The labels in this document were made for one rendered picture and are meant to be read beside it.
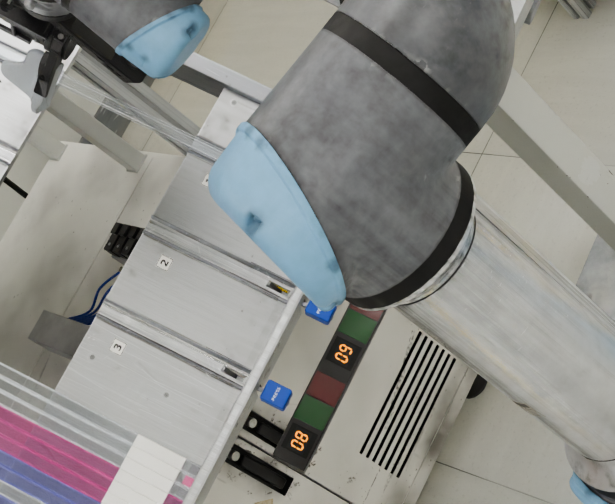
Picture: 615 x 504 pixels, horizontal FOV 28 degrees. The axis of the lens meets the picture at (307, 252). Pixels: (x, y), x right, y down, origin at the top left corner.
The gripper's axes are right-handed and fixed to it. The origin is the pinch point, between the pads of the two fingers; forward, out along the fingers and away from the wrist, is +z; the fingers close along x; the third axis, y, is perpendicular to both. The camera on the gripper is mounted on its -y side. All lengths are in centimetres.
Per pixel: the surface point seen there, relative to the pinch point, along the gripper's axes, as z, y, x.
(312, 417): 3.4, -42.1, 22.3
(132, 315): 7.2, -19.0, 21.3
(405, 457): 63, -66, 14
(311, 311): 2.4, -36.5, 12.0
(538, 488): 56, -86, 10
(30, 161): 196, 30, -24
